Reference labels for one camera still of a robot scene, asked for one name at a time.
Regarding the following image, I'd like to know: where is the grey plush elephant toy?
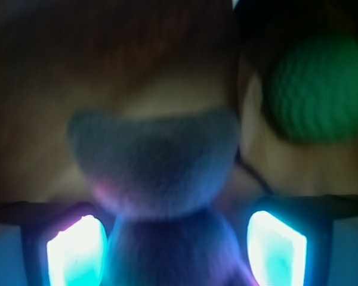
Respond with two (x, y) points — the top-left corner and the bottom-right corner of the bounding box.
(68, 108), (252, 285)

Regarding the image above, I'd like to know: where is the brown paper bag tray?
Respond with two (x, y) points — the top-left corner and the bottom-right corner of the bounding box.
(0, 1), (358, 201)

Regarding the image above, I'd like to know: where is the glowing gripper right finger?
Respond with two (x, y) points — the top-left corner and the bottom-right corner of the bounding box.
(246, 195), (358, 285)

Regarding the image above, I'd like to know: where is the green textured ball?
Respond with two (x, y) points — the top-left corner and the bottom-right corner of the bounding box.
(264, 34), (358, 143)

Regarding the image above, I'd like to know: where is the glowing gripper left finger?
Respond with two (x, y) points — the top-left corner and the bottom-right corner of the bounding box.
(0, 201), (107, 285)

